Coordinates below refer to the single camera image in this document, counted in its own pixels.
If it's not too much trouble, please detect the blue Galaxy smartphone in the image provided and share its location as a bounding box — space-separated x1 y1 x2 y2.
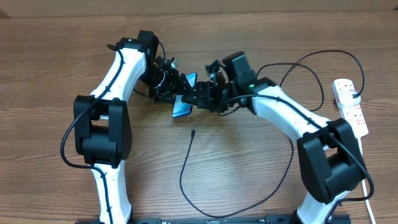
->
171 72 198 119

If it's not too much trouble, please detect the black USB charging cable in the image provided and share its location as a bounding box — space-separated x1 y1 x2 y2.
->
178 49 366 219

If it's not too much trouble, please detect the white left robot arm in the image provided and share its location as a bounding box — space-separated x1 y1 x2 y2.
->
60 30 197 224

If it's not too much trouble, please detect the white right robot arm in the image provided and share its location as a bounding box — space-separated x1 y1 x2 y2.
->
181 52 374 223

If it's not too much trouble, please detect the white charger plug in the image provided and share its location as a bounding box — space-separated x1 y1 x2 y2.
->
336 90 361 108

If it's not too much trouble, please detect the white power strip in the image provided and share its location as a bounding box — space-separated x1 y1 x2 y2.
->
331 78 369 138

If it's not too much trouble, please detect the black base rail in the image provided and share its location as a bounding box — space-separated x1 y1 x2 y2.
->
74 213 352 224

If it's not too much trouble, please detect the white power strip cord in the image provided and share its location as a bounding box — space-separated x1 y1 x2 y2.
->
357 136 377 224

